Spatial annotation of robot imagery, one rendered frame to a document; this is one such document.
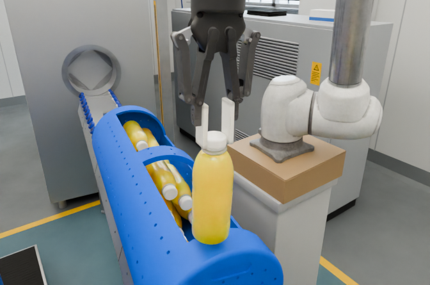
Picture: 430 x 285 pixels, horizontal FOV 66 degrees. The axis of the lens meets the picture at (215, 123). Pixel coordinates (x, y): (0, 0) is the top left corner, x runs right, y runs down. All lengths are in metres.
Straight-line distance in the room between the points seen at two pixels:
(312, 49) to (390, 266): 1.49
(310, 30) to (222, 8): 1.84
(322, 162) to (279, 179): 0.19
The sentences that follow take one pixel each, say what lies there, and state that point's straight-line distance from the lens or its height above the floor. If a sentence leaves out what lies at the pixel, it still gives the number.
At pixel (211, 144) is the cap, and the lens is 0.51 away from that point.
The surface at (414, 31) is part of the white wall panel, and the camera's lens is 3.33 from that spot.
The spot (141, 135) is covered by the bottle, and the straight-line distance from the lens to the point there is 1.21.
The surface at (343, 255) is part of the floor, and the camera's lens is 2.54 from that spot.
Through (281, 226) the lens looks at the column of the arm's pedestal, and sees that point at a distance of 1.25.
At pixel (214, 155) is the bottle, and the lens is 0.52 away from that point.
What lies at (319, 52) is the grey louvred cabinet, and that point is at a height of 1.28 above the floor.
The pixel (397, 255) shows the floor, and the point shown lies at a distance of 2.69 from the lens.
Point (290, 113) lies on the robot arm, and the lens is 1.14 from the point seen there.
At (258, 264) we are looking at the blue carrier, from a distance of 0.69.
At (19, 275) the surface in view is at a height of 0.15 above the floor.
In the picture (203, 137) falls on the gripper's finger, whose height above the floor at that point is 1.46.
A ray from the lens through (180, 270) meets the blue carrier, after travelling 0.63.
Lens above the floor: 1.67
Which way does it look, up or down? 23 degrees down
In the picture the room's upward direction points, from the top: straight up
